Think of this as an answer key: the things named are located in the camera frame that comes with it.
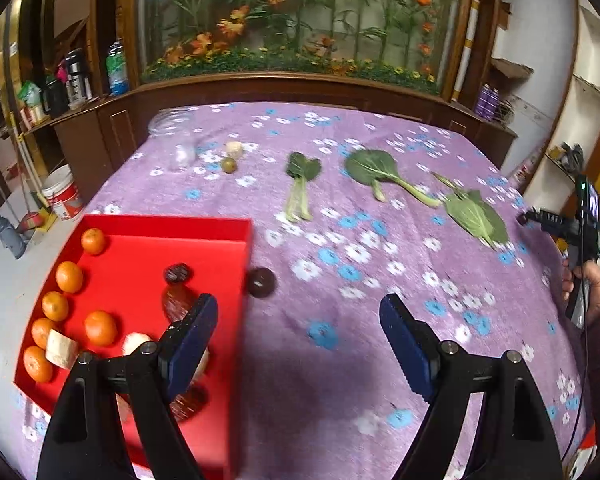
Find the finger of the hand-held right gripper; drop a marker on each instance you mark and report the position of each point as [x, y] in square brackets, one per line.
[545, 217]

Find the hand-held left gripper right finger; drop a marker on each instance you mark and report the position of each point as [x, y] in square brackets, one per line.
[410, 350]

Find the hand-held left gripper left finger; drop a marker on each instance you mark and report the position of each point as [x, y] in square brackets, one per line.
[190, 350]

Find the white peeled fruit chunk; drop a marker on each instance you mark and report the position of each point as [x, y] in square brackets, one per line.
[62, 347]
[134, 343]
[204, 362]

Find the red-brown date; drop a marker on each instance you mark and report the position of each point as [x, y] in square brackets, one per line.
[178, 274]
[175, 305]
[191, 400]

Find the orange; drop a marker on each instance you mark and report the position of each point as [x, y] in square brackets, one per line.
[69, 276]
[42, 332]
[100, 328]
[93, 240]
[37, 364]
[55, 306]

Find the dark round fruit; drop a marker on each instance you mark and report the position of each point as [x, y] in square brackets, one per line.
[260, 282]

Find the red tray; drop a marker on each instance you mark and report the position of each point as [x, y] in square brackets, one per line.
[145, 260]

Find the person's right hand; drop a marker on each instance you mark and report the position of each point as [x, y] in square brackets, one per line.
[599, 285]

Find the dark tool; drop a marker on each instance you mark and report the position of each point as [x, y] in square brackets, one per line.
[570, 152]

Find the green bok choy leaf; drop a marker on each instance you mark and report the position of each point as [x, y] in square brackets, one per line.
[372, 167]
[475, 217]
[302, 167]

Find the purple floral tablecloth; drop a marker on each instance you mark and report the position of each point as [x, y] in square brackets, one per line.
[290, 360]

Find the purple bottle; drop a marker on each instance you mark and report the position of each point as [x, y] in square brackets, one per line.
[482, 102]
[494, 104]

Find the white rolled paper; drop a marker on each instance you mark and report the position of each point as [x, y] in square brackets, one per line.
[467, 45]

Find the small green fruit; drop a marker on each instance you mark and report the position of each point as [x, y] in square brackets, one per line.
[229, 164]

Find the white red bucket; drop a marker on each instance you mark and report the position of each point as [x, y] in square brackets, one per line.
[62, 192]

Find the red white bag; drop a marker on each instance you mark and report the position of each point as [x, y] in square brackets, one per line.
[582, 457]

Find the red dustpan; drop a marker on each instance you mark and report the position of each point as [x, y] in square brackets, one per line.
[32, 221]

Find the small white fruit piece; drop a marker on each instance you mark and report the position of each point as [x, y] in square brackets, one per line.
[234, 148]

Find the clear glass jar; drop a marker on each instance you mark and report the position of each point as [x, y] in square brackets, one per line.
[175, 137]

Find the grey bottle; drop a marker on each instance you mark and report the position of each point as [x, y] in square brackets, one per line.
[10, 235]

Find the wooden cabinet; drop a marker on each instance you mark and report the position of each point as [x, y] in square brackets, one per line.
[115, 130]

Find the broom stick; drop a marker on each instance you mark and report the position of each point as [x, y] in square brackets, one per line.
[22, 155]

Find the black mug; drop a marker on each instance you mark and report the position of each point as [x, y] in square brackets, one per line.
[55, 96]

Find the green label water bottle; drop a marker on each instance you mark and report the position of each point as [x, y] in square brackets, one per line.
[116, 67]

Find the black thermos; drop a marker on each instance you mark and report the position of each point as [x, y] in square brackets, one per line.
[77, 77]

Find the green white bag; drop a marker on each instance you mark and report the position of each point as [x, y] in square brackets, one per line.
[30, 97]

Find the glass flower display case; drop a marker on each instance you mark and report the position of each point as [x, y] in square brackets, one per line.
[300, 20]

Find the white wall shelf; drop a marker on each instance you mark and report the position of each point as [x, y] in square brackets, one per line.
[580, 110]

